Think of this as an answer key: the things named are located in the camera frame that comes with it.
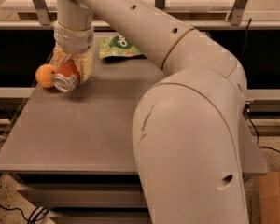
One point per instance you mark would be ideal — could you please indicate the red coke can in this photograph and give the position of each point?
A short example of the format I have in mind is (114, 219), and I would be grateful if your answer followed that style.
(66, 78)

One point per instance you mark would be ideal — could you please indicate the metal rail frame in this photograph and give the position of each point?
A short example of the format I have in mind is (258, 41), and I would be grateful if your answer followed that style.
(257, 14)

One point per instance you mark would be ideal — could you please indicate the orange fruit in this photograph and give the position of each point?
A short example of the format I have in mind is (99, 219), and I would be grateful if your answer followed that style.
(44, 75)

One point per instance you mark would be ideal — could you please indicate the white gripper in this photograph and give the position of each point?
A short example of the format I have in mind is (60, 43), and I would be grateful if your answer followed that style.
(74, 40)

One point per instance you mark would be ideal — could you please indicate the cardboard box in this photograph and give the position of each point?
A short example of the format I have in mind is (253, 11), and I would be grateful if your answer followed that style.
(269, 198)

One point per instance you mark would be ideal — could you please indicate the green snack bag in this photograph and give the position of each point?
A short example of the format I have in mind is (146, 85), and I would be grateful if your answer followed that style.
(117, 46)

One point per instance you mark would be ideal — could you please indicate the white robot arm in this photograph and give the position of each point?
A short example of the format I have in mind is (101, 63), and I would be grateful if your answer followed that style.
(186, 128)

